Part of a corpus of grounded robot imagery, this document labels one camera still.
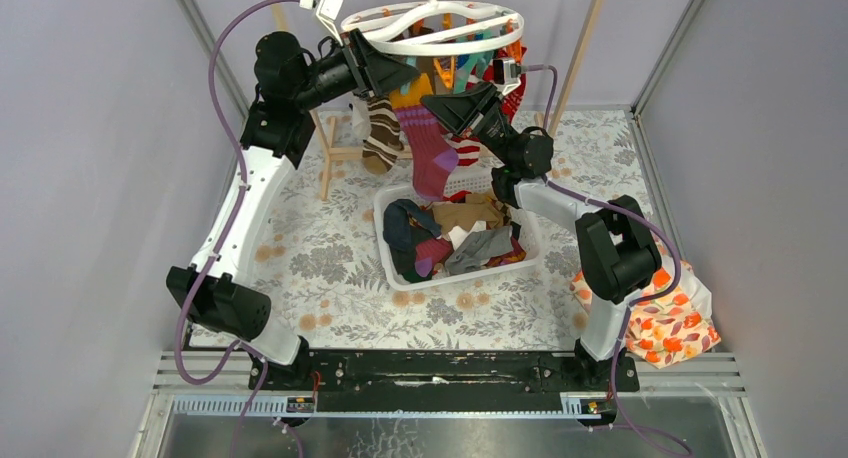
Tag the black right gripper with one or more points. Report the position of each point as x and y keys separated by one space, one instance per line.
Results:
x=468 y=113

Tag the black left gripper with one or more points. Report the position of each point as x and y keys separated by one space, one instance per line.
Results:
x=361 y=64

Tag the orange clothes peg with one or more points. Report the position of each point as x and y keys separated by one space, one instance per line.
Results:
x=446 y=68

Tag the maroon sock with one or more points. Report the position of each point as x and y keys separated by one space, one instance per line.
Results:
x=429 y=253
x=433 y=159

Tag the brown white striped sock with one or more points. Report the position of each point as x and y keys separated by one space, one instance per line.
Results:
x=382 y=145

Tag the white round clip hanger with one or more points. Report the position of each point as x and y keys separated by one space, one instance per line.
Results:
x=438 y=28

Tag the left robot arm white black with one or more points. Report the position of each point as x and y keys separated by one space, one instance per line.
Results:
x=213 y=290

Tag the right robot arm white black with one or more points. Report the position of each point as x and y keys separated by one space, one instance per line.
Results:
x=617 y=252

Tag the wooden hanger rack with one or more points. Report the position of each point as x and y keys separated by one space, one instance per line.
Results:
x=441 y=149

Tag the teal patterned sock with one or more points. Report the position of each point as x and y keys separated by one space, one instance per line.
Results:
x=473 y=64

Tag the red white striped sock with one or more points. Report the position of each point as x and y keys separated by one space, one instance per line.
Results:
x=467 y=146

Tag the white plastic laundry basket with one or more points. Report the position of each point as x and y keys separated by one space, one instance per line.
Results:
x=527 y=238

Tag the tan ribbed sock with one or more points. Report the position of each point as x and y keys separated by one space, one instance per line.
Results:
x=476 y=207

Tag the navy blue sock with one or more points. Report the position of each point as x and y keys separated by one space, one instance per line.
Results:
x=405 y=226

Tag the grey sock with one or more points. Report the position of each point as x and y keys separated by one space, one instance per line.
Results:
x=478 y=248

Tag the floral table mat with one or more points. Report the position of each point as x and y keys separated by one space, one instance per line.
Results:
x=318 y=261

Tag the floral orange bag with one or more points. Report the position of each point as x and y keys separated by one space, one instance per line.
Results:
x=676 y=327

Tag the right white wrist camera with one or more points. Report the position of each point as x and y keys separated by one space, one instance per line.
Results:
x=507 y=74

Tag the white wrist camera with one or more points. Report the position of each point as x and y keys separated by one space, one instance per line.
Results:
x=507 y=74
x=326 y=13

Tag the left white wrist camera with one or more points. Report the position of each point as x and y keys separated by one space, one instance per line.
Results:
x=326 y=13

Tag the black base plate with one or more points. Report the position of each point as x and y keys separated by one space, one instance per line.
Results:
x=369 y=381

